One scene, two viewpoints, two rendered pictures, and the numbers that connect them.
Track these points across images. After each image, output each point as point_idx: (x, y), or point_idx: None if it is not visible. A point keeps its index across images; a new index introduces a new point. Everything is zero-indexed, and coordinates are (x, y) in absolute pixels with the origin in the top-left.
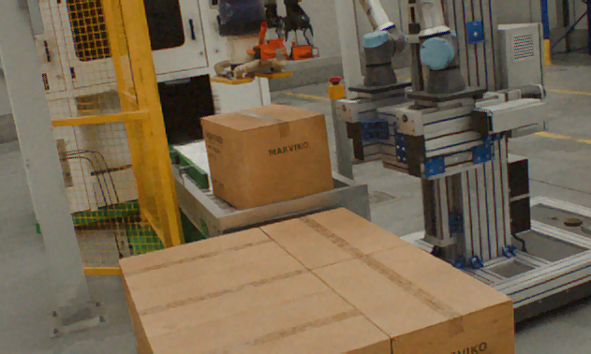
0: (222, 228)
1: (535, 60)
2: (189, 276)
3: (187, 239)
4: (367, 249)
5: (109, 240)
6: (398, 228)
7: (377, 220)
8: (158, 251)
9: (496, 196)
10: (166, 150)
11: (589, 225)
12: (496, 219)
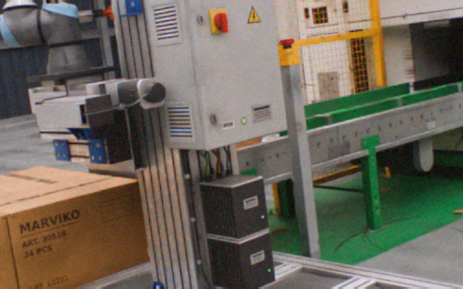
0: (88, 165)
1: (183, 43)
2: None
3: (284, 190)
4: (2, 207)
5: (336, 179)
6: (445, 267)
7: None
8: (50, 168)
9: (176, 219)
10: None
11: None
12: (178, 251)
